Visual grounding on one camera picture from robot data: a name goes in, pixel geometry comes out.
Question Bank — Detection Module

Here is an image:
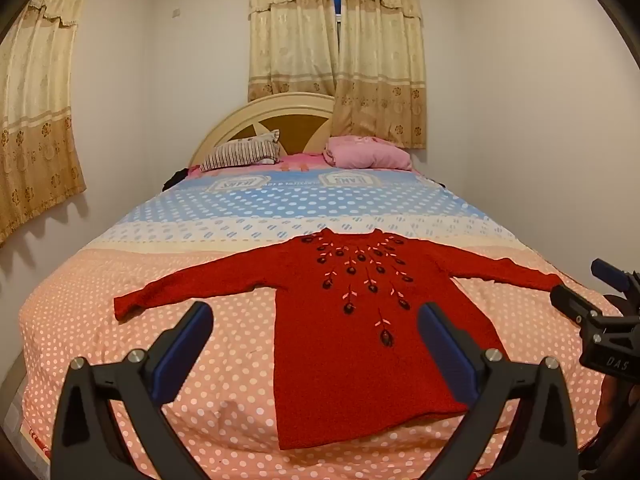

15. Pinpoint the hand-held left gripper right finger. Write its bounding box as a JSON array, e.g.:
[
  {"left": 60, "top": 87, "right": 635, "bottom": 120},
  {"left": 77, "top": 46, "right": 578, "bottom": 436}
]
[{"left": 415, "top": 302, "right": 581, "bottom": 480}]

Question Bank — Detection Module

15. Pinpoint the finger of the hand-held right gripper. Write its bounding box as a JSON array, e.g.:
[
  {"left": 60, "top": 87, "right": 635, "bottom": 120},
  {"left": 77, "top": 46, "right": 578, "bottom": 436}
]
[
  {"left": 549, "top": 283, "right": 603, "bottom": 328},
  {"left": 591, "top": 258, "right": 640, "bottom": 303}
]

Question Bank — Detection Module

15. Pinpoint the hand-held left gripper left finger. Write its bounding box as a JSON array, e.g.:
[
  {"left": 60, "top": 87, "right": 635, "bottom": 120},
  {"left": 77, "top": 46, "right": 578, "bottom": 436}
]
[{"left": 50, "top": 301, "right": 221, "bottom": 480}]

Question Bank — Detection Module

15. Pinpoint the red embroidered sweater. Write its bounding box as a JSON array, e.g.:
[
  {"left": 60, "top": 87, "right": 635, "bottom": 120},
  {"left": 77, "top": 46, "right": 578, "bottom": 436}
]
[{"left": 113, "top": 227, "right": 565, "bottom": 451}]

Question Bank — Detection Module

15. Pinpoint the person's right hand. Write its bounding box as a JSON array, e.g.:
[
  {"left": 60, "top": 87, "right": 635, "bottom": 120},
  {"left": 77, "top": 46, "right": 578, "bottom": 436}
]
[{"left": 596, "top": 374, "right": 632, "bottom": 427}]

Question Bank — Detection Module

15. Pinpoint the bed with polka dot sheet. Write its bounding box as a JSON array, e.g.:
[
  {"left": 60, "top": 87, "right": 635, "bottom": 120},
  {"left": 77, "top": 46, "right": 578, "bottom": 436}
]
[{"left": 10, "top": 152, "right": 626, "bottom": 480}]

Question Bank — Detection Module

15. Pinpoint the dark cloth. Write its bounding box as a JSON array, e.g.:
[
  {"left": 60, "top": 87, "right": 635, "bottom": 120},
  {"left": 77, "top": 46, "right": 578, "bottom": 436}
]
[{"left": 162, "top": 166, "right": 202, "bottom": 192}]

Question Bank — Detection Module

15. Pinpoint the striped pillow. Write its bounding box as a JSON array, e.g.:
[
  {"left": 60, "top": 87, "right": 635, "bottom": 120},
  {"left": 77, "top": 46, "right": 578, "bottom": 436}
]
[{"left": 200, "top": 130, "right": 281, "bottom": 172}]

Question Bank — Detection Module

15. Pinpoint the pink folded blanket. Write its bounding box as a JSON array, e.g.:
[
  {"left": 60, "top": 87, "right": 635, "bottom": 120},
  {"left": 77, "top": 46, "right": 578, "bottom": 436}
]
[{"left": 322, "top": 135, "right": 414, "bottom": 171}]

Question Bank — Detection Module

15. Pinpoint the cream wooden headboard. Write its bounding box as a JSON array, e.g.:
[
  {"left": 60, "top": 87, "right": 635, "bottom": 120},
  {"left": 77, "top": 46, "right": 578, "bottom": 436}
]
[{"left": 191, "top": 92, "right": 337, "bottom": 167}]

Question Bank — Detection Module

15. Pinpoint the beige floral side curtain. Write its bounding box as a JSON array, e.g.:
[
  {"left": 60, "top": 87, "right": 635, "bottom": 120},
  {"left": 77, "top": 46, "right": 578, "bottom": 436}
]
[{"left": 0, "top": 0, "right": 93, "bottom": 247}]

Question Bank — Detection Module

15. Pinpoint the beige floral curtain panel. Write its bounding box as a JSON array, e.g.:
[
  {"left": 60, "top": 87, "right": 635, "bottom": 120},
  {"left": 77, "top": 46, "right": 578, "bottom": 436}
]
[
  {"left": 247, "top": 0, "right": 342, "bottom": 103},
  {"left": 331, "top": 0, "right": 429, "bottom": 150}
]

